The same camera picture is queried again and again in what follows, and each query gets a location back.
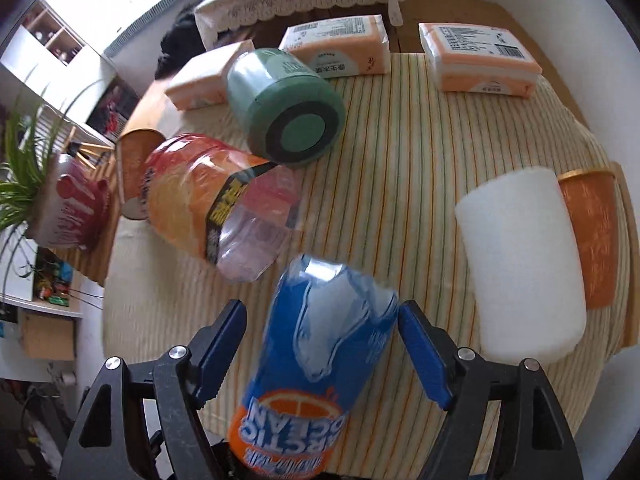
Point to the orange tissue pack middle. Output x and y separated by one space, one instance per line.
341 47

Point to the orange paper cup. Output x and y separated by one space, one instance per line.
132 149

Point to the white shelf unit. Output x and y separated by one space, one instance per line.
47 57

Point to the potted green plant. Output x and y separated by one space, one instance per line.
47 196

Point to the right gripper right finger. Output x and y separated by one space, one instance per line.
533 440

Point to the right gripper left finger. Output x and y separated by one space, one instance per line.
130 411

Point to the green cup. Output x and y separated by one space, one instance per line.
288 113

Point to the orange tissue pack large label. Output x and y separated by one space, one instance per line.
478 59

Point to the blue orange plastic cup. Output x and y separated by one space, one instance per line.
327 328

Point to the orange gold cup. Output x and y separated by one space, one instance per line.
590 201

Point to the striped cloth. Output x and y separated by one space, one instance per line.
382 201

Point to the white frosted cup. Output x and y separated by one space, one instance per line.
525 268

